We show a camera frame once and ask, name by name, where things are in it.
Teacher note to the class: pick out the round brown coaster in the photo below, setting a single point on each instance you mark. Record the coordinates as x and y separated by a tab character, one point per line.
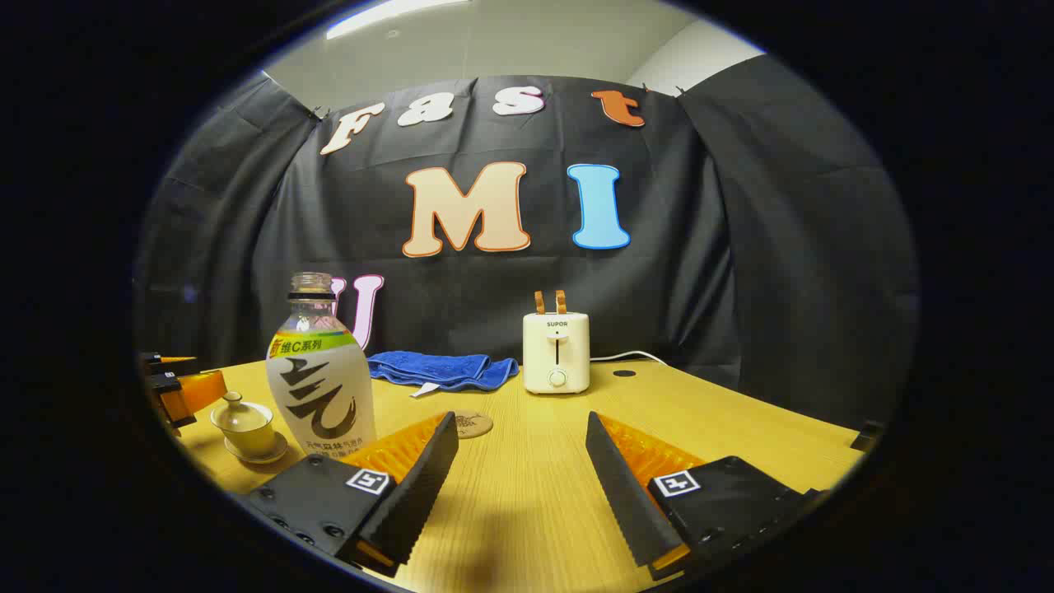
478	424

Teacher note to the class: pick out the cream ceramic teacup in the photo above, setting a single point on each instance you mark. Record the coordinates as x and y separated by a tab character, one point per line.
247	438

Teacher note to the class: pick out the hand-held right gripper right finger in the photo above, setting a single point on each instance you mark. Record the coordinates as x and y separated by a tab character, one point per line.
622	494

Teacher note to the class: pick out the black backdrop cloth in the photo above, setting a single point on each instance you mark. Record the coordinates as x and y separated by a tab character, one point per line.
741	247

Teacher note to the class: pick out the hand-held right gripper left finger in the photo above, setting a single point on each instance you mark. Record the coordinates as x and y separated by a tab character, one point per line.
420	486

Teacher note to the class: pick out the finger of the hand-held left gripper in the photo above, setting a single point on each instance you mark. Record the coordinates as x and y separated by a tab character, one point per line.
160	362
198	389

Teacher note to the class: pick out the cream toaster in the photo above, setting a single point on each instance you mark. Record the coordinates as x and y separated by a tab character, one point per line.
556	350

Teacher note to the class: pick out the blue towel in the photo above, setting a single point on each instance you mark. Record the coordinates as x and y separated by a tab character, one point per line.
445	369

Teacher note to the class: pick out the white labelled water bottle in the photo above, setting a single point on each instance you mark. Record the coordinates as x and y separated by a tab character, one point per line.
317	387

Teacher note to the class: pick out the cream ceramic saucer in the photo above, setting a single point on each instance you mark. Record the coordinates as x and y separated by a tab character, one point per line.
276	451

